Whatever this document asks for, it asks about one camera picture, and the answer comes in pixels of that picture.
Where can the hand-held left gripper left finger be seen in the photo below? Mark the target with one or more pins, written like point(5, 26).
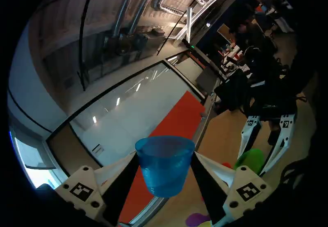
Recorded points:
point(88, 179)

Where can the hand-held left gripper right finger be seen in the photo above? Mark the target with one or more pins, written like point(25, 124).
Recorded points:
point(246, 183)

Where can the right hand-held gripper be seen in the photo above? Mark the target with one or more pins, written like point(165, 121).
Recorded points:
point(271, 107)

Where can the green plastic cup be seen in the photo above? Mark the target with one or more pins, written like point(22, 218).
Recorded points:
point(249, 160)

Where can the blue plastic cup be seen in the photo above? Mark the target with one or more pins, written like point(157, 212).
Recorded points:
point(164, 165)

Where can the red plastic cup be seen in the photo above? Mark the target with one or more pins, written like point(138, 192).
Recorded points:
point(227, 165)

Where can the black office chair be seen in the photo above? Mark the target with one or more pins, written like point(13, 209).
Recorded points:
point(234, 93)

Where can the purple plastic cup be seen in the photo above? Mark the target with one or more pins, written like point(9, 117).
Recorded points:
point(197, 219)

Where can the red desk screen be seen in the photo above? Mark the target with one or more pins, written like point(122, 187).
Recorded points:
point(179, 119)

